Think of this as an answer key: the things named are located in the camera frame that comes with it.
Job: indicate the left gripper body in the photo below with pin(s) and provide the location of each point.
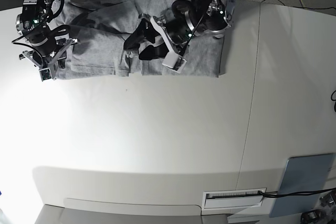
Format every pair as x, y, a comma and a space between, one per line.
179, 29

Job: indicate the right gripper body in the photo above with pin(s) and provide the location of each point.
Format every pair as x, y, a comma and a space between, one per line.
45, 47

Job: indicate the grey T-shirt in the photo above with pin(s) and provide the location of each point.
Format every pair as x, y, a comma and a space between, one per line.
102, 27

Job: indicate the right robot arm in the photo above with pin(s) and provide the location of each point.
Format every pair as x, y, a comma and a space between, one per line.
33, 23

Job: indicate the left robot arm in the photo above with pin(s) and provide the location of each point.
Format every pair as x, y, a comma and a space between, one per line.
169, 38

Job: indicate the blue-grey flat panel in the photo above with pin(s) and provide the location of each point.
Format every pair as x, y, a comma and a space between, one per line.
302, 173

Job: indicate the black device on floor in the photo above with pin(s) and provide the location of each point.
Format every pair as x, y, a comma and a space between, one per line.
310, 217

